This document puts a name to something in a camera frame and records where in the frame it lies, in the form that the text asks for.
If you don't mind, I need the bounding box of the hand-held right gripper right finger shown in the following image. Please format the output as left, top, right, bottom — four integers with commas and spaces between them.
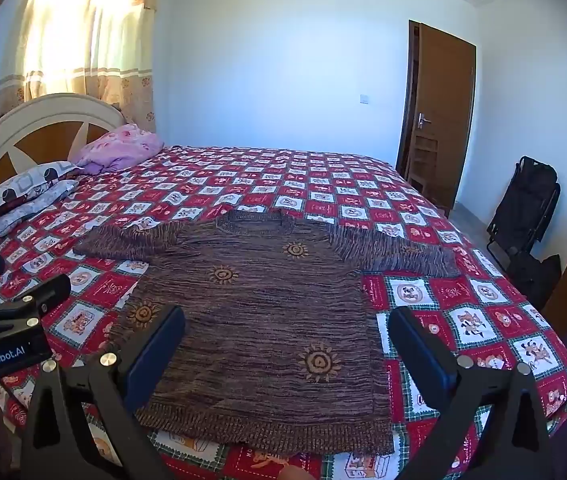
387, 306, 554, 480

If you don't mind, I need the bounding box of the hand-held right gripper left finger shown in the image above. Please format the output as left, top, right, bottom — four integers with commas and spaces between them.
18, 305, 187, 480

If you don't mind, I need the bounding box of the brown knit sweater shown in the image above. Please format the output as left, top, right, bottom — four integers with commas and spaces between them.
72, 209, 462, 456

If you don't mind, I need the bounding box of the red checked printed bedspread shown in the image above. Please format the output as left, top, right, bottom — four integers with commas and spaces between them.
0, 145, 567, 480

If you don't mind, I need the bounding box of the lavender pillow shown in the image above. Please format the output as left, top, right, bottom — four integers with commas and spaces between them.
0, 179, 80, 237

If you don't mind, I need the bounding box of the patterned grey pillow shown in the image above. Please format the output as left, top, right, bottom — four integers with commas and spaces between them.
0, 161, 85, 233

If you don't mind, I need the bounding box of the black bag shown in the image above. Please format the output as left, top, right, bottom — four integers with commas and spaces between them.
507, 252, 562, 312

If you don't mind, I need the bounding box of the pink floral blanket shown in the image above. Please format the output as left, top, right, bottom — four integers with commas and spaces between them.
76, 123, 165, 175

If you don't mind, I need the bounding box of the cream and wood headboard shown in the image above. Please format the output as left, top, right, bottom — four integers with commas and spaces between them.
0, 92, 130, 253

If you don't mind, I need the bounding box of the black suitcase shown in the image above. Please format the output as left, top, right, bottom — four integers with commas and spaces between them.
486, 156, 562, 258

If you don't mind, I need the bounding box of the brown wooden door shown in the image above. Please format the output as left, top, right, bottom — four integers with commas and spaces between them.
396, 20, 478, 213

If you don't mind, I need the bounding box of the beige patterned curtain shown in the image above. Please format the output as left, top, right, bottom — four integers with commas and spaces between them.
0, 0, 160, 134

